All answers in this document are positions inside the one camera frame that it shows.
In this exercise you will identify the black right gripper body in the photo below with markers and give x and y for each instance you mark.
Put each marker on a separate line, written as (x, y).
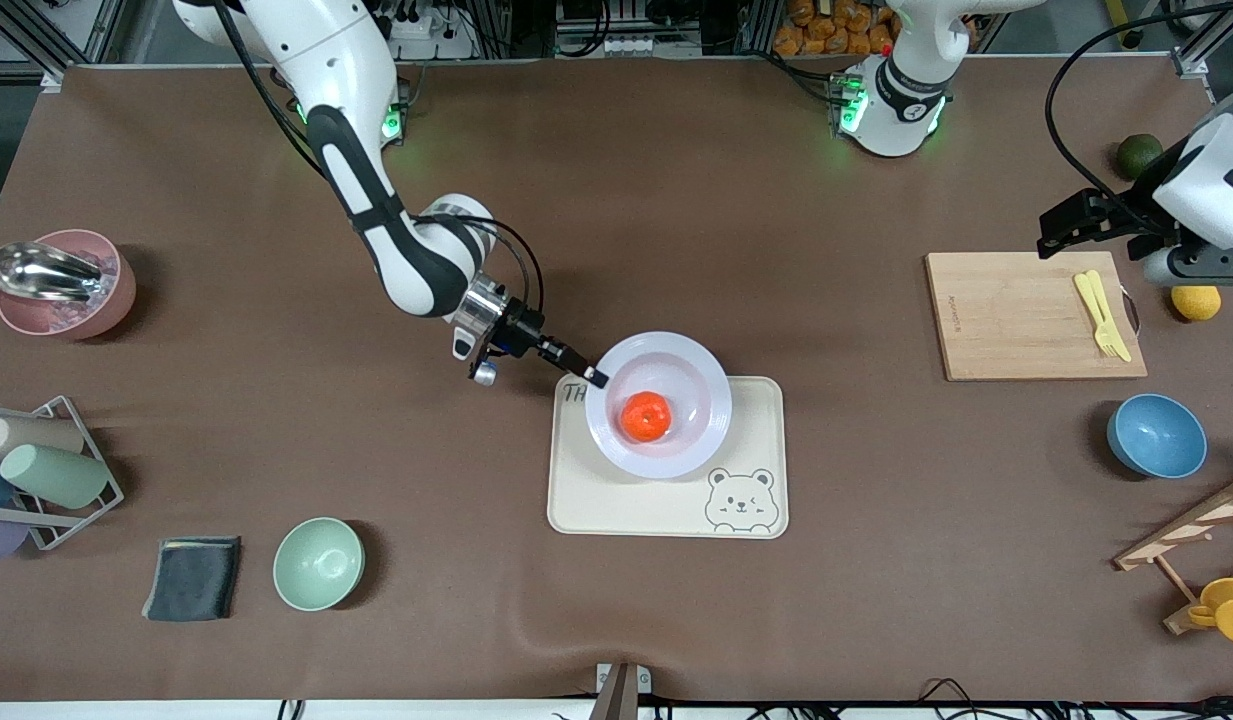
(517, 331)

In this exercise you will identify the pale lavender round plate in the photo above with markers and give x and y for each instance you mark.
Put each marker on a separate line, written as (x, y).
(691, 440)

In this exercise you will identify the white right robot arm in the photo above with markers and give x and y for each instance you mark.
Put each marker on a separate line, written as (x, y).
(416, 255)

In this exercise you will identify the dark green lime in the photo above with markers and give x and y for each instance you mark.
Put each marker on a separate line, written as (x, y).
(1140, 155)

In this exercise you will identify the yellow plastic fork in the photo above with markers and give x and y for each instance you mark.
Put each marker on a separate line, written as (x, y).
(1091, 305)

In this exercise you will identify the wooden cutting board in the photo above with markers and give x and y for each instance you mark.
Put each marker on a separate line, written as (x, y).
(1016, 315)

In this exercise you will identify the yellow lemon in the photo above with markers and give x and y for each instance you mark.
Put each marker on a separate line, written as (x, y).
(1196, 303)

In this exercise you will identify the yellow plastic knife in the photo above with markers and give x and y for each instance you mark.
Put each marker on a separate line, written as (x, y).
(1114, 325)

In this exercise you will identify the cream tray with bear print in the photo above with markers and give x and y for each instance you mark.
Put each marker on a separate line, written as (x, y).
(656, 505)

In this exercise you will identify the blue bowl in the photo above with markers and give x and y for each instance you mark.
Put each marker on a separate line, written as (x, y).
(1156, 436)

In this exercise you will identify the pile of orange fruit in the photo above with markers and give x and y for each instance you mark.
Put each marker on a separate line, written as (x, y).
(836, 25)

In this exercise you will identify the mint green bowl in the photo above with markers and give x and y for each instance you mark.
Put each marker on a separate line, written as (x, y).
(318, 564)

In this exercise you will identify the wooden mug rack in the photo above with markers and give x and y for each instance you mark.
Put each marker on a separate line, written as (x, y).
(1191, 525)

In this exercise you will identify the white power strip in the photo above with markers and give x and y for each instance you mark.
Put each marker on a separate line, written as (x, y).
(426, 30)

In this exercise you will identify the yellow mug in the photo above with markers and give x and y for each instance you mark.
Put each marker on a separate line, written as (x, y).
(1231, 610)

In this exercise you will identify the dark grey folded cloth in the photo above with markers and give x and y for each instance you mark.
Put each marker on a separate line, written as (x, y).
(192, 578)

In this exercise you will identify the pink bowl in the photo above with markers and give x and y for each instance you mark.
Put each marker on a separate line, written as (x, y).
(66, 320)

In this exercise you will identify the shiny metal scoop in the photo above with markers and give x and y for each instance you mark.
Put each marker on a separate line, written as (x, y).
(46, 272)

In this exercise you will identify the mint green cup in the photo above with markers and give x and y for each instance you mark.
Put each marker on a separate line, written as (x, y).
(56, 475)

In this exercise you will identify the beige cup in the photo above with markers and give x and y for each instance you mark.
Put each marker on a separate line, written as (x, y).
(31, 434)

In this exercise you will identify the metal camera stand clamp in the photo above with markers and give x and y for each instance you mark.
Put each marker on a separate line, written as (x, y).
(621, 690)

